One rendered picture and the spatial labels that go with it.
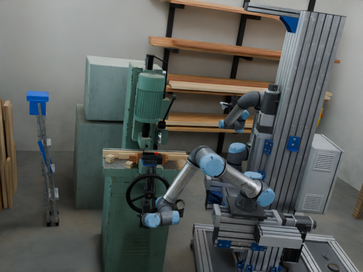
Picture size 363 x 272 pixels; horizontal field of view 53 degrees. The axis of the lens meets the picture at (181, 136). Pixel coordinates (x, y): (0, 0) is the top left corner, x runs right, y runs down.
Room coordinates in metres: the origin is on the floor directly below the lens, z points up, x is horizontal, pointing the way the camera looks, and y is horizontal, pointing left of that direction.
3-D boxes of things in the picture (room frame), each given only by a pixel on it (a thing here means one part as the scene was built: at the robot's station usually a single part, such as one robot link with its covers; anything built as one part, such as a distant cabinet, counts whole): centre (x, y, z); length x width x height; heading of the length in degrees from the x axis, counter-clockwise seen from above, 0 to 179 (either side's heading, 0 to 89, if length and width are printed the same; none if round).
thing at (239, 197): (2.06, -0.47, 0.87); 0.15 x 0.15 x 0.10
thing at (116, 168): (2.27, 0.20, 0.87); 0.61 x 0.30 x 0.06; 107
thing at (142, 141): (2.39, 0.25, 1.03); 0.14 x 0.07 x 0.09; 17
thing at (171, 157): (2.40, 0.15, 0.92); 0.55 x 0.02 x 0.04; 107
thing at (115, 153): (2.39, 0.24, 0.92); 0.60 x 0.02 x 0.05; 107
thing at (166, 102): (2.62, 0.17, 1.22); 0.09 x 0.08 x 0.15; 17
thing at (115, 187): (2.49, 0.29, 0.76); 0.57 x 0.45 x 0.09; 17
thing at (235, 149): (2.55, -0.43, 0.98); 0.13 x 0.12 x 0.14; 110
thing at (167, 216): (1.77, 0.01, 0.84); 0.11 x 0.11 x 0.08; 19
